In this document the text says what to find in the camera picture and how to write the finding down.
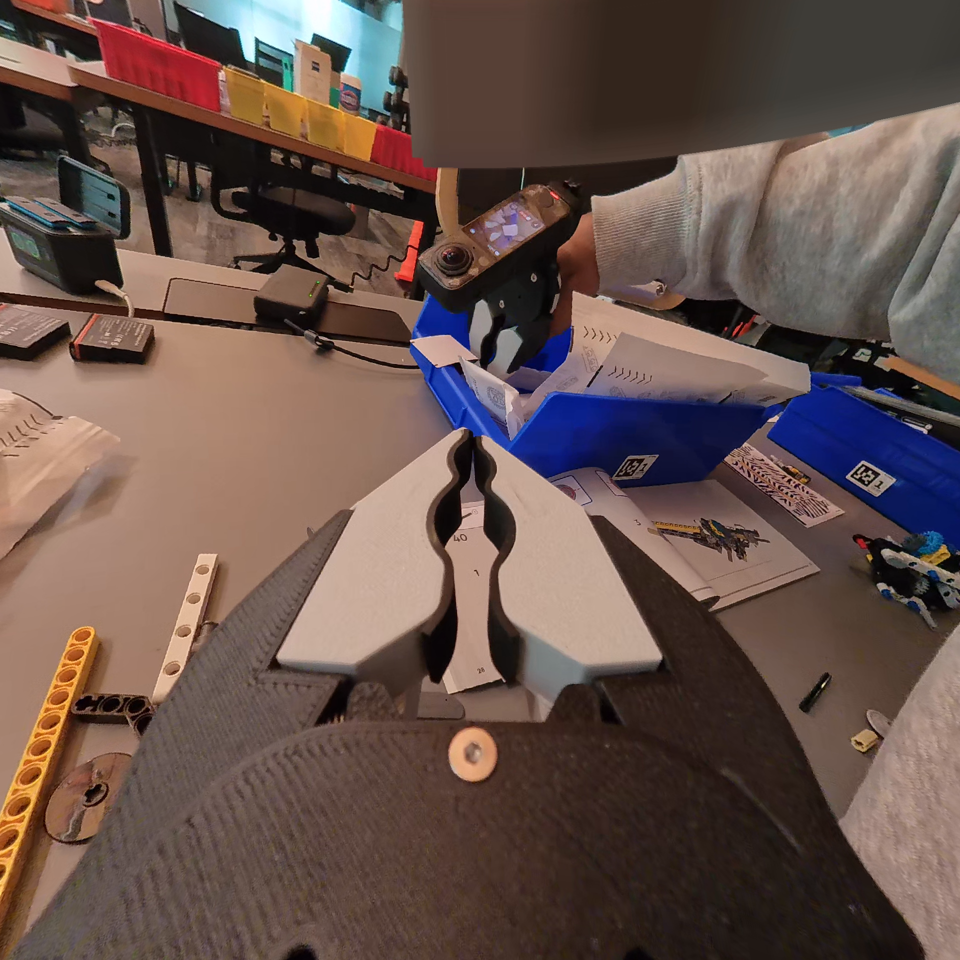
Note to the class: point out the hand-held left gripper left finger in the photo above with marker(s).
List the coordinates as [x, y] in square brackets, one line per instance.
[367, 592]

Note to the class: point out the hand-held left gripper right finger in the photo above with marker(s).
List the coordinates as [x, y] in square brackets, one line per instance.
[577, 600]

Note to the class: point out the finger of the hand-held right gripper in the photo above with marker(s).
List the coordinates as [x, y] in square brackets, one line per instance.
[529, 349]
[482, 337]

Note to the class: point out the blue storage bin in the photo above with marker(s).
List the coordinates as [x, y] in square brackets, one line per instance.
[825, 439]
[600, 435]

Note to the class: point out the heap of white paper bags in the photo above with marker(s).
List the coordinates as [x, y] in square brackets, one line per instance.
[675, 367]

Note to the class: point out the large printed paper lego bag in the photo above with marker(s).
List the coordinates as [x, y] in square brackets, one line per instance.
[45, 465]

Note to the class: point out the person's right forearm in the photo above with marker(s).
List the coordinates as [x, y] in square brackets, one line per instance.
[787, 225]

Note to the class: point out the lego instruction booklet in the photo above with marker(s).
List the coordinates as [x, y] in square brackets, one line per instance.
[750, 570]

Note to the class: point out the long white lego beam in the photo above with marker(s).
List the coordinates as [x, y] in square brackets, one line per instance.
[187, 622]

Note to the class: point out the small tan lego piece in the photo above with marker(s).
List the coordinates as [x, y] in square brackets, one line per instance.
[865, 741]

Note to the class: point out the small grey lego disc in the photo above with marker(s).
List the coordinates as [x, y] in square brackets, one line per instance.
[879, 721]

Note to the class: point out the partly built lego model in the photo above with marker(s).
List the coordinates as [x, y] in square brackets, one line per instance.
[911, 574]

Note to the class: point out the long yellow lego beam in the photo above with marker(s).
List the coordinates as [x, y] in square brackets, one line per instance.
[52, 720]

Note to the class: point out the black lego disc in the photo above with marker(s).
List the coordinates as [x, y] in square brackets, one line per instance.
[75, 810]

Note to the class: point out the person's right hand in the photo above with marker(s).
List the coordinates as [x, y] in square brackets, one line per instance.
[581, 262]

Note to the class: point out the red storage bin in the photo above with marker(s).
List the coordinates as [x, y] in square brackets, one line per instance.
[150, 67]
[394, 154]

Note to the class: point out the black power adapter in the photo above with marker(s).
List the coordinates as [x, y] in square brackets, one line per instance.
[289, 292]

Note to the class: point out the black office chair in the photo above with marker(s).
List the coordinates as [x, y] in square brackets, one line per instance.
[300, 214]

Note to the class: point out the yellow storage bin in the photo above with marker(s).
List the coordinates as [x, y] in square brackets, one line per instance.
[244, 97]
[285, 111]
[360, 139]
[326, 126]

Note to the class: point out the dumbbell rack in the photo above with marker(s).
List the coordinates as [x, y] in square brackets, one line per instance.
[396, 97]

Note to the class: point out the zebra striped sticker sheet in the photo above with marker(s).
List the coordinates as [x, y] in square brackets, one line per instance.
[780, 484]

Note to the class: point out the wipes canister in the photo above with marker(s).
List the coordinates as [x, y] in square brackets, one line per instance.
[351, 94]

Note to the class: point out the white carton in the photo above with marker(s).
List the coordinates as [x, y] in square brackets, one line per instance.
[309, 67]

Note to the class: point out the black battery charger case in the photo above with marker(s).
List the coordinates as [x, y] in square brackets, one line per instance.
[60, 262]

